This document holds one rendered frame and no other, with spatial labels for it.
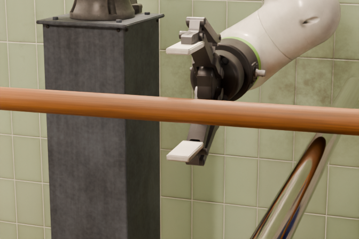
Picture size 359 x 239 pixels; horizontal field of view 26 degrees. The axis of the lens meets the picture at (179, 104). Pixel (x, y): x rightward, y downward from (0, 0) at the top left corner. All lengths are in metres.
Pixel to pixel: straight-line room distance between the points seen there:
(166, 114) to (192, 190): 1.42
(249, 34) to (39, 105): 0.40
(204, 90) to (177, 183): 1.28
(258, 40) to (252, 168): 1.06
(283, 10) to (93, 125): 0.66
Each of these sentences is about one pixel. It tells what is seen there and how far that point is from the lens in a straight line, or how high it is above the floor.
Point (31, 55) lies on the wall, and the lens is 2.44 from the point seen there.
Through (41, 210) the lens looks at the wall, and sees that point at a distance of 2.57.
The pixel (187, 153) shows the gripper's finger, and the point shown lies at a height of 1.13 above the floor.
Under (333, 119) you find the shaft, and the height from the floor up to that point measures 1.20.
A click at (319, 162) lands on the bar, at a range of 0.82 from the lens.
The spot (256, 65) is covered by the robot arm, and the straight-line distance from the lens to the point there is 1.18.
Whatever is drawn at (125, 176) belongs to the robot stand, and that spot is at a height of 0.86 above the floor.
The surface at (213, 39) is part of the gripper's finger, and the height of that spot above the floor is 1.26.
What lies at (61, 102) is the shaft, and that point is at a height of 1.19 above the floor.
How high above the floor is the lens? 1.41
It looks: 13 degrees down
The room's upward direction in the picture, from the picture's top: straight up
